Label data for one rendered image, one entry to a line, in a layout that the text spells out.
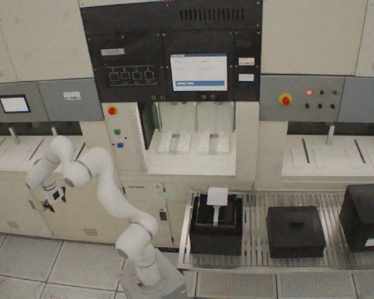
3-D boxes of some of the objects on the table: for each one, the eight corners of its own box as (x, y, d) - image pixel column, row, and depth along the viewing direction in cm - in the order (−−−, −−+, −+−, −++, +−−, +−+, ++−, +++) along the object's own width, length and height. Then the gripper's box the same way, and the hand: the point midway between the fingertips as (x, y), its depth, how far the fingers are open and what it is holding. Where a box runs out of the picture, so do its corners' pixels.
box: (349, 253, 178) (362, 224, 162) (336, 214, 200) (346, 184, 184) (397, 249, 175) (412, 220, 160) (380, 211, 198) (392, 182, 182)
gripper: (55, 172, 186) (65, 194, 197) (33, 191, 175) (43, 213, 186) (64, 176, 183) (73, 198, 194) (41, 196, 172) (52, 218, 182)
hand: (58, 205), depth 189 cm, fingers open, 8 cm apart
